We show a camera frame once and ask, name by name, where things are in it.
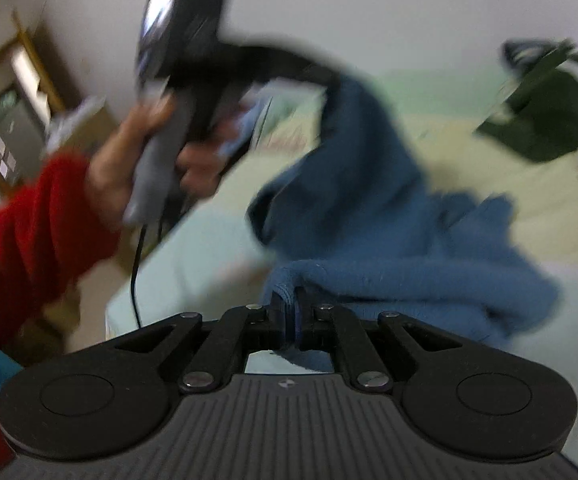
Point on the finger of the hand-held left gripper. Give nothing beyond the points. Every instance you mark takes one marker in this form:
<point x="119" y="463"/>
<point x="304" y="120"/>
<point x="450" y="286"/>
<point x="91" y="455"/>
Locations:
<point x="289" y="57"/>

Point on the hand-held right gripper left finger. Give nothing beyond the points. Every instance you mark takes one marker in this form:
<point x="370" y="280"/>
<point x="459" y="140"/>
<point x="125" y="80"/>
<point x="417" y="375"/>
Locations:
<point x="284" y="321"/>

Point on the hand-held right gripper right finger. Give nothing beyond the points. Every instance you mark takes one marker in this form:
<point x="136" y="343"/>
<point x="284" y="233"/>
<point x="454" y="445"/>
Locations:
<point x="309" y="327"/>

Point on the blue towel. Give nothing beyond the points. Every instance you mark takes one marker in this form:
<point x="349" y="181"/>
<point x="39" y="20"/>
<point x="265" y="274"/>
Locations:
<point x="394" y="240"/>

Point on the dark green garment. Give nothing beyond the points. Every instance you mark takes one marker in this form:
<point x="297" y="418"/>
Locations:
<point x="554" y="115"/>

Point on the person's left hand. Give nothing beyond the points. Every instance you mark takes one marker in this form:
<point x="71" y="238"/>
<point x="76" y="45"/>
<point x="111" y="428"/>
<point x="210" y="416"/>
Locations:
<point x="114" y="170"/>

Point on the blue patterned side table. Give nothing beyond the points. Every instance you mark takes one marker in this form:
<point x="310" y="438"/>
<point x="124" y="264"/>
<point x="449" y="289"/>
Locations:
<point x="249" y="120"/>

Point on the cardboard box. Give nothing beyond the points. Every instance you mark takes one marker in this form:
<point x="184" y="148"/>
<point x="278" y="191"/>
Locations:
<point x="94" y="132"/>

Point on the wooden shelf unit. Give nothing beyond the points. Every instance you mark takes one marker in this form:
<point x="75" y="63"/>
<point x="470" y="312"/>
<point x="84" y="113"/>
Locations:
<point x="34" y="52"/>

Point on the grey metal appliance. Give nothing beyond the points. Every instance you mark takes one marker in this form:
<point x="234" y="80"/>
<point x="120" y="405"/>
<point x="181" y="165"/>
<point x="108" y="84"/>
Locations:
<point x="11" y="125"/>

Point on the bed with pastel sheet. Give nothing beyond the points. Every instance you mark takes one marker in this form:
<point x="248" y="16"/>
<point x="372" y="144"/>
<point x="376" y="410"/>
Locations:
<point x="544" y="210"/>

